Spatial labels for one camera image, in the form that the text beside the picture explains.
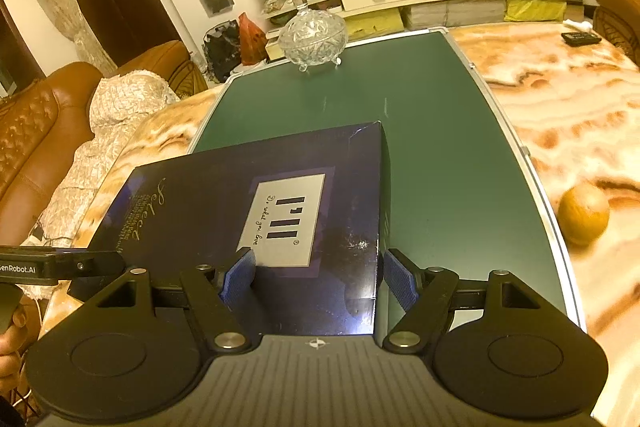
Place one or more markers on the marble desktop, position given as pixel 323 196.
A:
pixel 575 117

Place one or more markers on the black mesh trash bin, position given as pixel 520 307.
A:
pixel 222 52

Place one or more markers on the yellow bundle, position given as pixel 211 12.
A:
pixel 535 10
pixel 375 27

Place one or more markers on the person's left hand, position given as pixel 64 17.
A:
pixel 10 357

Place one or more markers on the crystal candy dish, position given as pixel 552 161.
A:
pixel 312 37

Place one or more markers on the orange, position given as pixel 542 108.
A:
pixel 584 216

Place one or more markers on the green desk mat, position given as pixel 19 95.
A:
pixel 440 132

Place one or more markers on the white lace sofa cover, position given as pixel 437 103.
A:
pixel 125 102

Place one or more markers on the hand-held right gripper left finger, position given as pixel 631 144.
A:
pixel 240 276

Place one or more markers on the dark blue box lid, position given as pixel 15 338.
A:
pixel 190 207

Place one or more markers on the white tissue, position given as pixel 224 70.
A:
pixel 577 26

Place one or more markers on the orange plastic bag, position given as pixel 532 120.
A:
pixel 252 42

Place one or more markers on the brown leather sofa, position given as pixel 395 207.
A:
pixel 40 132
pixel 620 17

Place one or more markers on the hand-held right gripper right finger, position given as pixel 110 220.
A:
pixel 400 281

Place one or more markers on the black remote control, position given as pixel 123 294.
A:
pixel 580 39

